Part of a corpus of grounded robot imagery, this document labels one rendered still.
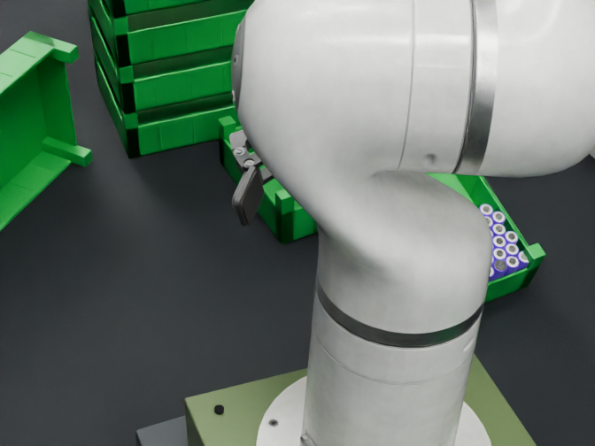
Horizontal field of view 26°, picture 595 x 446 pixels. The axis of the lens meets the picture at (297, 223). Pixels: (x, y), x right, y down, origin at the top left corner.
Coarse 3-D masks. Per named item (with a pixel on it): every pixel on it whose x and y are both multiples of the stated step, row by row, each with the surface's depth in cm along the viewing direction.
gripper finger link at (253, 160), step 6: (252, 156) 108; (246, 162) 108; (252, 162) 107; (258, 162) 107; (246, 168) 107; (264, 168) 110; (264, 174) 109; (270, 174) 109; (264, 180) 109; (270, 180) 109
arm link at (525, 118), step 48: (480, 0) 76; (528, 0) 75; (576, 0) 75; (480, 48) 74; (528, 48) 74; (576, 48) 75; (480, 96) 74; (528, 96) 74; (576, 96) 75; (480, 144) 76; (528, 144) 76; (576, 144) 77
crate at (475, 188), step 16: (432, 176) 176; (448, 176) 176; (464, 176) 174; (480, 176) 170; (464, 192) 175; (480, 192) 172; (496, 208) 169; (512, 224) 167; (528, 256) 162; (544, 256) 162; (528, 272) 164; (496, 288) 164; (512, 288) 166
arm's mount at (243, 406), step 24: (264, 384) 109; (288, 384) 109; (480, 384) 110; (192, 408) 106; (216, 408) 106; (240, 408) 106; (264, 408) 107; (480, 408) 108; (504, 408) 108; (192, 432) 107; (216, 432) 104; (240, 432) 104; (504, 432) 106
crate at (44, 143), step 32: (32, 32) 177; (0, 64) 172; (32, 64) 171; (64, 64) 178; (0, 96) 176; (32, 96) 182; (64, 96) 182; (0, 128) 178; (32, 128) 185; (64, 128) 186; (0, 160) 180; (32, 160) 188; (64, 160) 188; (0, 192) 182; (32, 192) 182; (0, 224) 177
